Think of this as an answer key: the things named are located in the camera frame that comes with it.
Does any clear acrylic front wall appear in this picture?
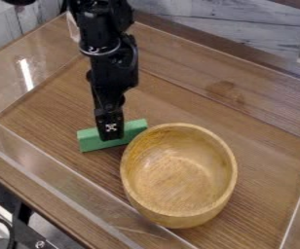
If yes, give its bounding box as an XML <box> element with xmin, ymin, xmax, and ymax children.
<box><xmin>0</xmin><ymin>125</ymin><xmax>196</xmax><ymax>249</ymax></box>

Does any clear acrylic corner bracket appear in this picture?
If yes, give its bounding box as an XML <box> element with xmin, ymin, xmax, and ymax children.
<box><xmin>65</xmin><ymin>11</ymin><xmax>79</xmax><ymax>43</ymax></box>

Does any green rectangular block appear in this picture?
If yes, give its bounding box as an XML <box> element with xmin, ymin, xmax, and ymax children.
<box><xmin>75</xmin><ymin>119</ymin><xmax>147</xmax><ymax>153</ymax></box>

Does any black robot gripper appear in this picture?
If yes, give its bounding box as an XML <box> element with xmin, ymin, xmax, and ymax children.
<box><xmin>79</xmin><ymin>34</ymin><xmax>137</xmax><ymax>141</ymax></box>

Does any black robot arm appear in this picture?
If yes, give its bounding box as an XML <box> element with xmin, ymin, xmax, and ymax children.
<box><xmin>65</xmin><ymin>0</ymin><xmax>137</xmax><ymax>141</ymax></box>

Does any brown wooden bowl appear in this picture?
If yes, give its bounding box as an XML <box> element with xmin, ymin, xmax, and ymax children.
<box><xmin>120</xmin><ymin>123</ymin><xmax>236</xmax><ymax>229</ymax></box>

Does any black metal table leg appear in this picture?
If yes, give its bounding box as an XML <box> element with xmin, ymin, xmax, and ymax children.
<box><xmin>12</xmin><ymin>202</ymin><xmax>32</xmax><ymax>241</ymax></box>

